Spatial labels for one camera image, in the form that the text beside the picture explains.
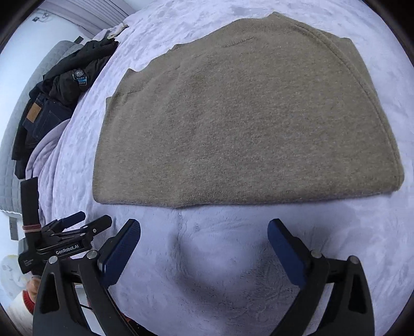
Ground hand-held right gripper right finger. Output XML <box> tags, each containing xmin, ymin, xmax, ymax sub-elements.
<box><xmin>267</xmin><ymin>218</ymin><xmax>376</xmax><ymax>336</ymax></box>

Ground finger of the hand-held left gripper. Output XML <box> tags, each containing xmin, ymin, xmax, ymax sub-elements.
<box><xmin>51</xmin><ymin>215</ymin><xmax>113</xmax><ymax>241</ymax></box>
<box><xmin>48</xmin><ymin>211</ymin><xmax>86</xmax><ymax>231</ymax></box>

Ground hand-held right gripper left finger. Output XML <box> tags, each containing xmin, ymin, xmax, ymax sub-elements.
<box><xmin>32</xmin><ymin>219</ymin><xmax>142</xmax><ymax>336</ymax></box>

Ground brown knitted sweater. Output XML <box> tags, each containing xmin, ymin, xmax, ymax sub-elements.
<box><xmin>92</xmin><ymin>11</ymin><xmax>405</xmax><ymax>209</ymax></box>

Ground person's left forearm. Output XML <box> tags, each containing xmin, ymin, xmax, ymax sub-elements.
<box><xmin>5</xmin><ymin>289</ymin><xmax>37</xmax><ymax>327</ymax></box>

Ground pile of dark unfolded clothes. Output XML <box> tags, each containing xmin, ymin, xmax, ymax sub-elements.
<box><xmin>11</xmin><ymin>39</ymin><xmax>119</xmax><ymax>180</ymax></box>

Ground person's left hand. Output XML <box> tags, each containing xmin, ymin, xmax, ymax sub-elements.
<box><xmin>27</xmin><ymin>278</ymin><xmax>42</xmax><ymax>303</ymax></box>

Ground lilac fleece blanket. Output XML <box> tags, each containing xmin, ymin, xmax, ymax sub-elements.
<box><xmin>25</xmin><ymin>0</ymin><xmax>414</xmax><ymax>336</ymax></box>

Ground grey quilted headboard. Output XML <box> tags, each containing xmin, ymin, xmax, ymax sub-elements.
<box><xmin>0</xmin><ymin>40</ymin><xmax>83</xmax><ymax>214</ymax></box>

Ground dark blue jeans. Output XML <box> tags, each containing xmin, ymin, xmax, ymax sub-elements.
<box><xmin>21</xmin><ymin>93</ymin><xmax>73</xmax><ymax>150</ymax></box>

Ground small cream cloth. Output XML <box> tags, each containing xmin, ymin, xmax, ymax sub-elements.
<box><xmin>106</xmin><ymin>23</ymin><xmax>129</xmax><ymax>40</ymax></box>

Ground grey pleated curtain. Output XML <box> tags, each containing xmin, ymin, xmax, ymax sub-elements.
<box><xmin>63</xmin><ymin>0</ymin><xmax>137</xmax><ymax>35</ymax></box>

